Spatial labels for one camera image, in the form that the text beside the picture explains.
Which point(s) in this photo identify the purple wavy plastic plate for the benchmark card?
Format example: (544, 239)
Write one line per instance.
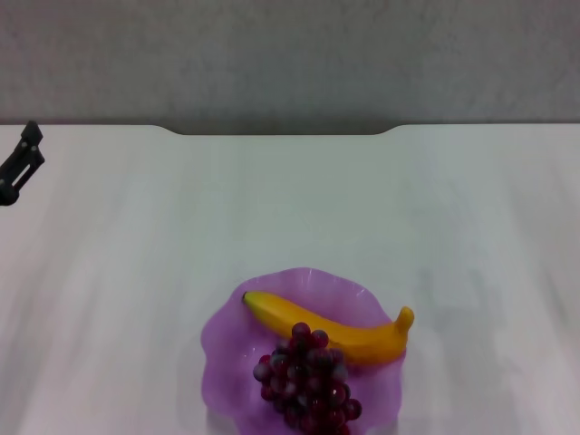
(226, 358)

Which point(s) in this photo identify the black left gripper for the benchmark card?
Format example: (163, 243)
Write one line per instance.
(8, 183)

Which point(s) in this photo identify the red purple grape bunch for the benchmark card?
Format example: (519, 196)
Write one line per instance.
(308, 385)

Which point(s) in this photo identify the yellow banana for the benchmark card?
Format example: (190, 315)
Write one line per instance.
(326, 333)

